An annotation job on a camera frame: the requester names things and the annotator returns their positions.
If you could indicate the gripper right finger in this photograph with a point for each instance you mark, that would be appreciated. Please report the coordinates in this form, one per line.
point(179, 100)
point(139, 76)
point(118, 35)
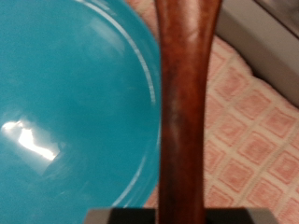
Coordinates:
point(236, 217)

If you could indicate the blue plastic plate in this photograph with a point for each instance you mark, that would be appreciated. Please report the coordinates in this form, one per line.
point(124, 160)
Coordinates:
point(78, 102)

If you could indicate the grey plastic crate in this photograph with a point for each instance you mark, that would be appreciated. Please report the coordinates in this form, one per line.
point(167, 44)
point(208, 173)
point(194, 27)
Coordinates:
point(264, 46)

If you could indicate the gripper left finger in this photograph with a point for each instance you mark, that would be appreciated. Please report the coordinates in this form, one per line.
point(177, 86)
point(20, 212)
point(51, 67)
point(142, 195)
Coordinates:
point(130, 217)

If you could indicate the pink checkered cloth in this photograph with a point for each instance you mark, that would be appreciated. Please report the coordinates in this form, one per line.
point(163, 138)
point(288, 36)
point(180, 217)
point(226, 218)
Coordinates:
point(249, 140)

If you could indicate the brown wooden spoon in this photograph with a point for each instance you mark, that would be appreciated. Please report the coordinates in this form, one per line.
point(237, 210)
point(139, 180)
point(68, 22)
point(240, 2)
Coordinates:
point(183, 109)

